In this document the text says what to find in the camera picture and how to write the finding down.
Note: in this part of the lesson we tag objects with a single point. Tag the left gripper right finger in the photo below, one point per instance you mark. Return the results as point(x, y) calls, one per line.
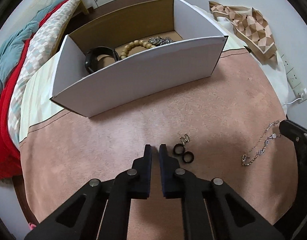
point(170, 181)

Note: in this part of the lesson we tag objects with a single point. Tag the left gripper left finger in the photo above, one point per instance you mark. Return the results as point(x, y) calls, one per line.
point(140, 185)

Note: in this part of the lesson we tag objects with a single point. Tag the small silver earrings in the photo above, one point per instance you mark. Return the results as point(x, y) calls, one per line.
point(184, 139)

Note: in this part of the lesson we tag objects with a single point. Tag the black smartwatch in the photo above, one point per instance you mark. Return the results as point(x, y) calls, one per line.
point(94, 55)

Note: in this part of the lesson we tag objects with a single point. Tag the white cardboard box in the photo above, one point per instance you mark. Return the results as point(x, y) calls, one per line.
point(197, 43)

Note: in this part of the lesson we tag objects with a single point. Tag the white power strip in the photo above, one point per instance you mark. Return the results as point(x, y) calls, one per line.
point(294, 82)

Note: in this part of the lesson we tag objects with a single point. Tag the brown geometric patterned cloth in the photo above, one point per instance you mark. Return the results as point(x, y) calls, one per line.
point(250, 26)

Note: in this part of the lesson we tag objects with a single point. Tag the striped pale cloth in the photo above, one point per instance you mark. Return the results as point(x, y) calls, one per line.
point(36, 104)

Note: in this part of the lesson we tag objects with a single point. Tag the pink slipper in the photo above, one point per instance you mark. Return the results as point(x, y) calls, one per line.
point(32, 226)

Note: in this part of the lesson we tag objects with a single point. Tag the red bed cover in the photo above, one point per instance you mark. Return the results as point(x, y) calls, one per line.
point(10, 164)

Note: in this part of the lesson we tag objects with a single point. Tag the checkered mattress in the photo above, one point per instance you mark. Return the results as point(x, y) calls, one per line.
point(41, 48)

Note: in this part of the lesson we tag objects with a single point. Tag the blue-grey quilt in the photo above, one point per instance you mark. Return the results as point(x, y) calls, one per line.
point(12, 47)

